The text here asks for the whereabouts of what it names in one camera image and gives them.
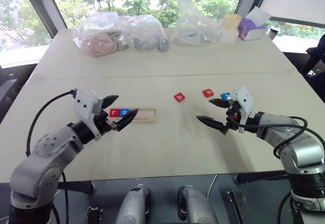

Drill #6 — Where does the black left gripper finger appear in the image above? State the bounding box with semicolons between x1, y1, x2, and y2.
114;108;139;133
101;94;119;109

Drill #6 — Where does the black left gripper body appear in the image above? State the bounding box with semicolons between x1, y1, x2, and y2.
92;106;118;136

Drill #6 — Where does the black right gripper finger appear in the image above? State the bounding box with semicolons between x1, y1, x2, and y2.
208;97;231;109
196;115;229;135

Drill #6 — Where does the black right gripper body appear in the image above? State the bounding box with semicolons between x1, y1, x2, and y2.
224;100;242;135

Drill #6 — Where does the wooden letter tile tray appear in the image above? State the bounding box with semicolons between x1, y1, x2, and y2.
108;107;157;123

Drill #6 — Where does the grey rounded robot leg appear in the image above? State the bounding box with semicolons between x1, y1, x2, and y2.
115;184;152;224
177;185;219;224

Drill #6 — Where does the plastic bag with pink cloth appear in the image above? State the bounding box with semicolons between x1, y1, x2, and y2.
72;12;130;58

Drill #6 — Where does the plastic bag with grey plush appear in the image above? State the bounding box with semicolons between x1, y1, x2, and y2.
114;14;171;53

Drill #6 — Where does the yellow and white plastic cup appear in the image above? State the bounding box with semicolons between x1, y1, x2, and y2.
218;14;243;43

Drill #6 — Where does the purple tissue box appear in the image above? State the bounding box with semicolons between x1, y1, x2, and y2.
237;7;273;42

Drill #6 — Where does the clear plastic bag with items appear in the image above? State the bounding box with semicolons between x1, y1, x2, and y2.
170;0;220;47

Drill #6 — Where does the dark tumbler with silver lid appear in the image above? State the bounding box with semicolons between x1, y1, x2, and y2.
266;25;280;41

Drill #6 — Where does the small black clamp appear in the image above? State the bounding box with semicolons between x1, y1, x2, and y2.
85;206;104;224

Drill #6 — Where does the black office chair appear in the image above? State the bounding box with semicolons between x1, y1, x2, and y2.
0;65;18;123

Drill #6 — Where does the person in dark clothes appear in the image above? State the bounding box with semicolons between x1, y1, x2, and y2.
299;33;325;103

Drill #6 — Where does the white roller blind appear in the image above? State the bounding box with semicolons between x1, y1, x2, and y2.
261;0;325;28

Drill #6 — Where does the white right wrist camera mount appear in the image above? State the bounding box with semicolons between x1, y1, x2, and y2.
226;86;256;134

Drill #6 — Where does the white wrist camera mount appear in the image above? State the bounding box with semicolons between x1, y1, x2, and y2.
72;88;105;142
226;86;256;134

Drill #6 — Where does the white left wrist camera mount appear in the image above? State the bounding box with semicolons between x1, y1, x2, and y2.
72;88;105;142

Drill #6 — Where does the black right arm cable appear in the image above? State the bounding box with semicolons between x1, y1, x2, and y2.
236;116;309;224

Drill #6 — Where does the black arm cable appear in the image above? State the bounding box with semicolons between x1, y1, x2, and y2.
236;116;309;224
25;89;78;224

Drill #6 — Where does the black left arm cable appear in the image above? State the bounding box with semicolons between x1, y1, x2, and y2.
25;89;78;224

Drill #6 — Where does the thin white cable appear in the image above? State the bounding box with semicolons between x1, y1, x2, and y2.
206;174;219;200

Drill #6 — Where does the black table frame bar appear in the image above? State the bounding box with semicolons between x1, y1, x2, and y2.
233;172;290;185
57;180;98;195

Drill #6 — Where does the black metal frame rail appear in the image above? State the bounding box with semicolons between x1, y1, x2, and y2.
222;189;249;224

